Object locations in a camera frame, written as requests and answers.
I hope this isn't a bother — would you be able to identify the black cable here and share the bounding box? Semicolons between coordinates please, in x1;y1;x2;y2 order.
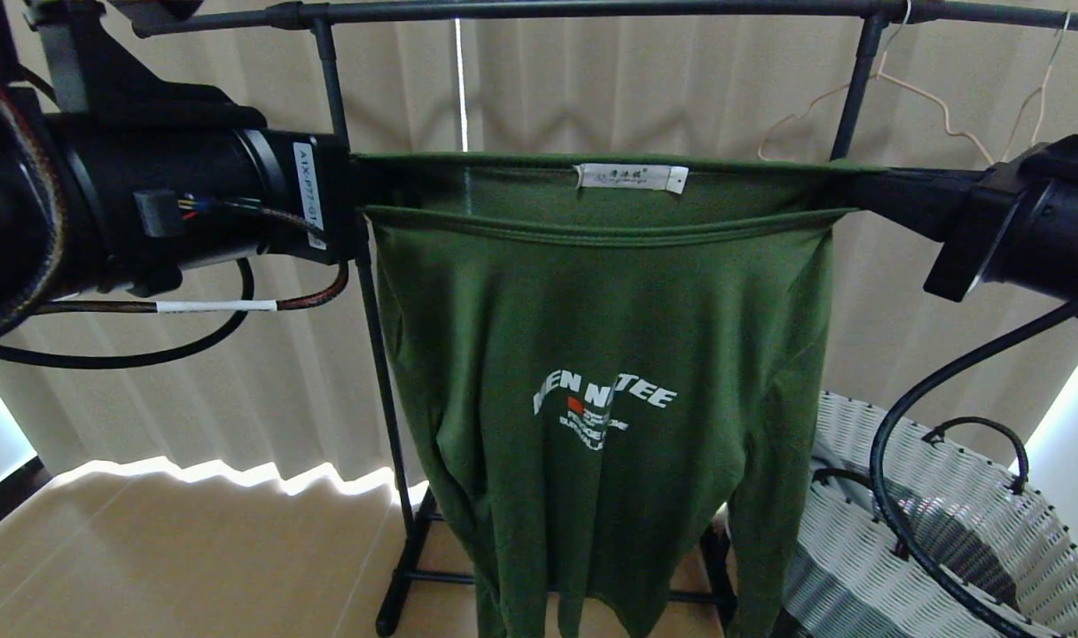
870;288;1078;638
0;255;256;370

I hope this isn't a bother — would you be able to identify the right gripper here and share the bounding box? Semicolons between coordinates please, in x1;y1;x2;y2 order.
925;133;1078;331

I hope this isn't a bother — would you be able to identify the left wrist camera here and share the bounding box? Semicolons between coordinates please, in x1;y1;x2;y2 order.
23;0;270;134

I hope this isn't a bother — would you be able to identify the pink clothes hanger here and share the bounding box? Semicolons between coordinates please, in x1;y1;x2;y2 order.
1000;11;1076;167
756;0;998;167

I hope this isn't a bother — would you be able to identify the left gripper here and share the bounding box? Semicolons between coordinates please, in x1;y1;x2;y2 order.
0;97;363;342

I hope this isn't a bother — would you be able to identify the green long-sleeved shirt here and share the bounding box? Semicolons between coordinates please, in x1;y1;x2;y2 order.
351;152;886;638

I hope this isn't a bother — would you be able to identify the black clothes rack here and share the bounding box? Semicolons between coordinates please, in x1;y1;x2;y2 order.
131;0;1078;638

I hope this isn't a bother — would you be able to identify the white laundry basket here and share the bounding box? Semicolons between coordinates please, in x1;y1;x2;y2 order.
774;390;1078;638

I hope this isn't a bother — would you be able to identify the beige curtain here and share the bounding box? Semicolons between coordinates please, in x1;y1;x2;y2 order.
0;0;1078;497

